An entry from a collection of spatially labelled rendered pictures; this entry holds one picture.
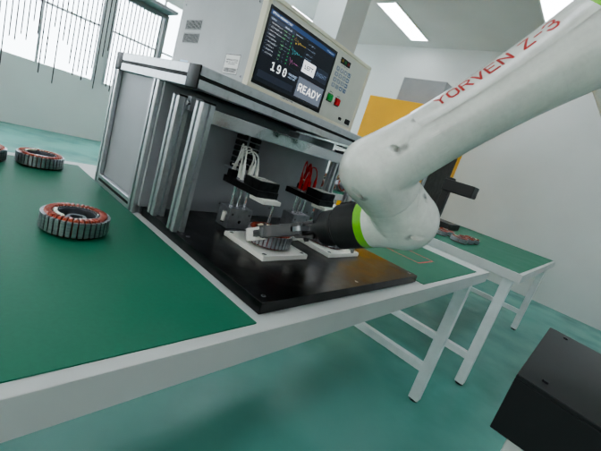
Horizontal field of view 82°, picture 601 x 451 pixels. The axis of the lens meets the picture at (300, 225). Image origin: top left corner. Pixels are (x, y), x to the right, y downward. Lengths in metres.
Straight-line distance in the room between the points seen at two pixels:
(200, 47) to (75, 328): 0.79
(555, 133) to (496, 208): 1.25
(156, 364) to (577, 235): 5.72
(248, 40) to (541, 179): 5.42
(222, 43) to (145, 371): 0.78
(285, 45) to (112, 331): 0.72
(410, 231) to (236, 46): 0.61
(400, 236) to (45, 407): 0.50
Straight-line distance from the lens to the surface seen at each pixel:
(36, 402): 0.43
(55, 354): 0.46
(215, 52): 1.01
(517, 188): 6.03
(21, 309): 0.53
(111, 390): 0.46
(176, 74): 0.84
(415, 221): 0.58
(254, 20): 0.92
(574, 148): 6.05
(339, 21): 5.14
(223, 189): 1.03
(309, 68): 0.99
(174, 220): 0.79
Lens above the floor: 1.03
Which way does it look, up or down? 12 degrees down
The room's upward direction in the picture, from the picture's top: 18 degrees clockwise
